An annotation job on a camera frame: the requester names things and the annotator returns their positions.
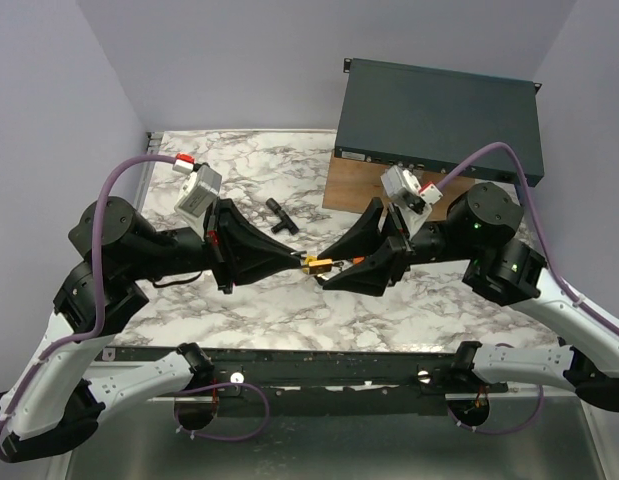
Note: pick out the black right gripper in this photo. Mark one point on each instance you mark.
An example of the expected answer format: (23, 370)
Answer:
(385, 266)

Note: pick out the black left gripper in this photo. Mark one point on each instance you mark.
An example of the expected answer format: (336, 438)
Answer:
(230, 235)

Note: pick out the small brass padlock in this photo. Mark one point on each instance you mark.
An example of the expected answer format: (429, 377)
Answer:
(321, 266)

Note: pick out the yellow padlock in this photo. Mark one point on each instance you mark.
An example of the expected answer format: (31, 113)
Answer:
(306, 265)

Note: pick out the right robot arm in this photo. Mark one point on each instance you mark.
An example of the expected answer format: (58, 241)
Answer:
(480, 228)

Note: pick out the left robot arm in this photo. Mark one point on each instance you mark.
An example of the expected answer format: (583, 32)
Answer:
(53, 408)

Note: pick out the wooden board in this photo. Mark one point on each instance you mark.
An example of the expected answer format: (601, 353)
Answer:
(351, 185)

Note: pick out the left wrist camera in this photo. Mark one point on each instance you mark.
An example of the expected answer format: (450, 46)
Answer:
(200, 189)

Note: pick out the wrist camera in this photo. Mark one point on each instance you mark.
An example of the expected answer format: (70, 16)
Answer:
(414, 201)
(200, 189)

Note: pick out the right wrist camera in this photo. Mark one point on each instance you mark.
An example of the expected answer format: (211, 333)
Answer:
(414, 201)

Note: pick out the dark teal network switch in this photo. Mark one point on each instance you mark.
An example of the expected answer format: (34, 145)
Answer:
(431, 119)

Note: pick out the aluminium side rail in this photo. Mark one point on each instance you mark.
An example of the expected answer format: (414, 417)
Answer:
(145, 170)

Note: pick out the black table edge rail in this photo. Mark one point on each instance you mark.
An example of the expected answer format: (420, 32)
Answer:
(247, 383)

